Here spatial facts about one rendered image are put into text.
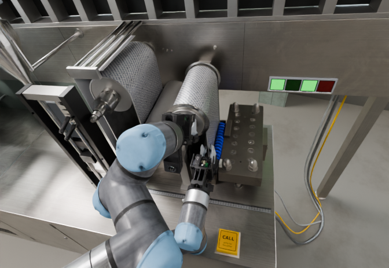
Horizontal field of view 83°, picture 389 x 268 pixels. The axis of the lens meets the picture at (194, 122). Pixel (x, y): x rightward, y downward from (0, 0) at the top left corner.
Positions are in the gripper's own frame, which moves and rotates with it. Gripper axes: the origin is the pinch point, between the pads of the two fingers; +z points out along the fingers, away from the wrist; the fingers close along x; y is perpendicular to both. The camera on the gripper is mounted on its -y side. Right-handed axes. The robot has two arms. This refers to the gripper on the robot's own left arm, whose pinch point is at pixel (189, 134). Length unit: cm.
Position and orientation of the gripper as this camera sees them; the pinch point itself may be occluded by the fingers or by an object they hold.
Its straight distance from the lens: 69.9
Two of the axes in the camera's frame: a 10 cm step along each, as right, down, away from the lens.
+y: 0.6, -9.9, -1.0
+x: -9.7, -0.8, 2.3
